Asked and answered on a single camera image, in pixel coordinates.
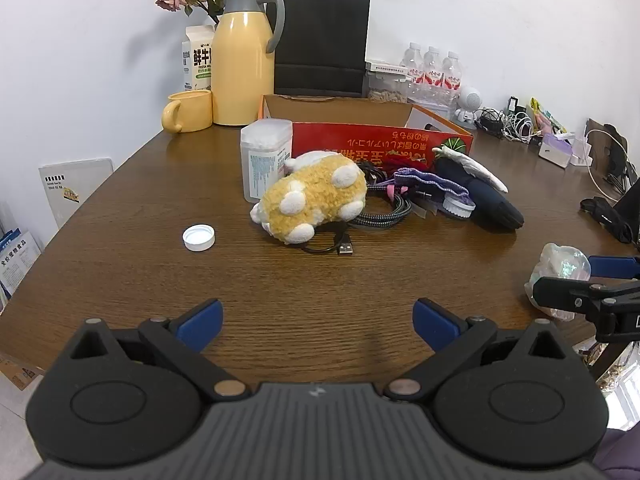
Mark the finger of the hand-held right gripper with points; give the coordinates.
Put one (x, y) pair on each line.
(612, 266)
(560, 292)

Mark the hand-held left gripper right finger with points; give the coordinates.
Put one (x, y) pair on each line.
(435, 324)

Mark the pale printed tin box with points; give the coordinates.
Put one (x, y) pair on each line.
(432, 99)

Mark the black paper bag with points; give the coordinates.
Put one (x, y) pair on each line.
(320, 45)

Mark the purple cloth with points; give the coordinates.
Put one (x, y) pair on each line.
(430, 182)

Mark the dark red cloth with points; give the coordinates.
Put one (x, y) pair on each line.
(407, 161)

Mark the crumpled clear plastic bag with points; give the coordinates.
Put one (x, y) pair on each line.
(560, 262)

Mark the purple tissue pack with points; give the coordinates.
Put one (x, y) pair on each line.
(555, 150)

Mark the white bottle cap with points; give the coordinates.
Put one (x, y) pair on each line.
(199, 237)

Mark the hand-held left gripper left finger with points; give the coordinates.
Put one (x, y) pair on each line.
(200, 325)

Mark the black charger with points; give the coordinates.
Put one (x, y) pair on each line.
(516, 105)

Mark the brown carton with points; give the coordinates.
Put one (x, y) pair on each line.
(20, 372)

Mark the brown cardboard piece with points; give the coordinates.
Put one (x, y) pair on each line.
(597, 132)

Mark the white milk carton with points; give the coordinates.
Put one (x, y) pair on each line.
(196, 62)

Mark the white flat box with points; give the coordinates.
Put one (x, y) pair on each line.
(390, 67)

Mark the clear jar of seeds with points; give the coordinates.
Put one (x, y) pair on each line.
(387, 90)

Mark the white charger block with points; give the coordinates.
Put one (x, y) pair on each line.
(581, 150)

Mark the red cardboard box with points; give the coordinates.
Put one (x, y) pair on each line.
(350, 135)

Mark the clear cotton swab container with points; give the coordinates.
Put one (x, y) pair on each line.
(262, 160)

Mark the white textured cloth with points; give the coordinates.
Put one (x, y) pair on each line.
(475, 165)

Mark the blue brochures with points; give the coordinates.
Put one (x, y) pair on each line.
(17, 265)

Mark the yellow thermos jug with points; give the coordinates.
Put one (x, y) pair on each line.
(242, 65)

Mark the person's purple clothing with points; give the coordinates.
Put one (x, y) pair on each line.
(622, 457)

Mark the yellow plush toy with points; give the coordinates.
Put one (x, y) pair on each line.
(310, 195)

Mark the black equipment pile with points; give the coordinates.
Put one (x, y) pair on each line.
(620, 165)

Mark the colourful snack packets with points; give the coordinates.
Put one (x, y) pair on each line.
(547, 117)

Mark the white round container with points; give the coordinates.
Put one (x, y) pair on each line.
(457, 208)

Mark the white robot speaker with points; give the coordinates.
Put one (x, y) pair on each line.
(469, 102)

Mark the yellow mug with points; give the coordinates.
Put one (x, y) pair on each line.
(192, 112)

